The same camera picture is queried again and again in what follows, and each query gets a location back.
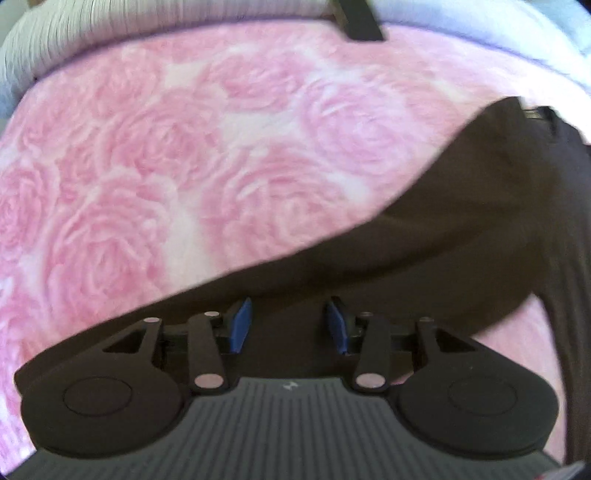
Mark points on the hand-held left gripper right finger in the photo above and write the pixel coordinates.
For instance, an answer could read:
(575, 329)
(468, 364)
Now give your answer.
(337, 325)

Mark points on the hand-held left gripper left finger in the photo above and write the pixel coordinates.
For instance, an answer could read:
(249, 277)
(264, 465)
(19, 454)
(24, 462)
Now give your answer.
(241, 323)

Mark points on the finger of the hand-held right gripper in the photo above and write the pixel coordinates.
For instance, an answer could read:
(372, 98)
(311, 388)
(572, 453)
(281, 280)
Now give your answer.
(538, 114)

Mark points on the dark grey garment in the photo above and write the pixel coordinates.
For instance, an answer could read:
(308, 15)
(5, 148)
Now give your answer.
(461, 230)

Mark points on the pink rose blanket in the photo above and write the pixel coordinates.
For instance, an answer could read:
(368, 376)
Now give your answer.
(184, 184)

